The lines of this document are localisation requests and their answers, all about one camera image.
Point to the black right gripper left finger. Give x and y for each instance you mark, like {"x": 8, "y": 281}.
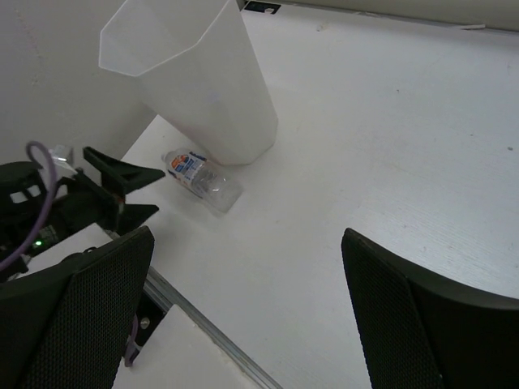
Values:
{"x": 67, "y": 326}

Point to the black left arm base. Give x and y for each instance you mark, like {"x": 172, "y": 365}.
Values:
{"x": 148, "y": 316}

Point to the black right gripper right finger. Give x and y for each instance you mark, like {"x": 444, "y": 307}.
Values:
{"x": 419, "y": 329}

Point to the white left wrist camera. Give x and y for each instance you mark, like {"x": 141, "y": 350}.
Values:
{"x": 63, "y": 157}

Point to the orange blue label bottle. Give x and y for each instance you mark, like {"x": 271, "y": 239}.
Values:
{"x": 203, "y": 178}

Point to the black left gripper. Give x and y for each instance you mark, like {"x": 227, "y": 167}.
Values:
{"x": 35, "y": 217}

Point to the blue label sticker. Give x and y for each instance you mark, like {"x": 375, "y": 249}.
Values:
{"x": 262, "y": 7}

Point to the white octagonal plastic bin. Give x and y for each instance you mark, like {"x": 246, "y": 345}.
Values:
{"x": 192, "y": 63}

